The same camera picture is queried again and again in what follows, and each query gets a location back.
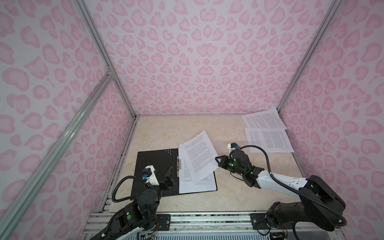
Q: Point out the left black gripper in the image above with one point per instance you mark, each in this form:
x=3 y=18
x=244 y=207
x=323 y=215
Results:
x=170 y=181

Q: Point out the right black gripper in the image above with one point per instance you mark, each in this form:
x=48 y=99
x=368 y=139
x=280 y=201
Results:
x=224 y=159

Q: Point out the blue black file folder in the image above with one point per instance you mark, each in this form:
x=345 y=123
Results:
x=162 y=160

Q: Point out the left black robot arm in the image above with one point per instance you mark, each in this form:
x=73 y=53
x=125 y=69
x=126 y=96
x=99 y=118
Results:
x=141 y=213

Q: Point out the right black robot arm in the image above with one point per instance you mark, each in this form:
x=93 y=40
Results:
x=317 y=202

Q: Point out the metal folder clip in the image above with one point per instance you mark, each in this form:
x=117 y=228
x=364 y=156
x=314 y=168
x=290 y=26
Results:
x=178 y=166

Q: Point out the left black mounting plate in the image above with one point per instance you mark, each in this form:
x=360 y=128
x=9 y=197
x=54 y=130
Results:
x=163 y=222

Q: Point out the black mounting plate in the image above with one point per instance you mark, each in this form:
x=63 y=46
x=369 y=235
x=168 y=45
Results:
x=163 y=222
x=265 y=222

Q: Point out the printed paper sheet far corner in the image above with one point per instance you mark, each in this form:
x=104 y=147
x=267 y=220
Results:
x=268 y=119

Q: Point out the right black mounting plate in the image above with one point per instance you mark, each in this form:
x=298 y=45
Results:
x=265 y=222

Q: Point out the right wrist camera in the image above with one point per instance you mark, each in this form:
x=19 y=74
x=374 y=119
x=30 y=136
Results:
x=232 y=147

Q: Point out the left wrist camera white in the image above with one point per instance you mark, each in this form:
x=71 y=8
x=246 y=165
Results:
x=149 y=176

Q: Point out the printed paper sheet right wall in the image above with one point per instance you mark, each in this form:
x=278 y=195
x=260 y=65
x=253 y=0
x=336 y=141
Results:
x=271 y=140

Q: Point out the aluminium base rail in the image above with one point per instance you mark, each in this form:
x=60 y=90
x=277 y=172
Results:
x=231 y=226

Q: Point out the aluminium frame strut diagonal left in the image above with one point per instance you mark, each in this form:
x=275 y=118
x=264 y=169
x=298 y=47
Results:
x=21 y=204

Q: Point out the aluminium frame post back right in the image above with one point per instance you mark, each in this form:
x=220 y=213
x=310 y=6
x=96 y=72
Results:
x=327 y=21

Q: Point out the aluminium frame post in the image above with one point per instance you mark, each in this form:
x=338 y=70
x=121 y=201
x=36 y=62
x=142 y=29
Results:
x=327 y=21
x=91 y=27

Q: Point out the aluminium frame post back left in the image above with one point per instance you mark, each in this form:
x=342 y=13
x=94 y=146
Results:
x=91 y=27

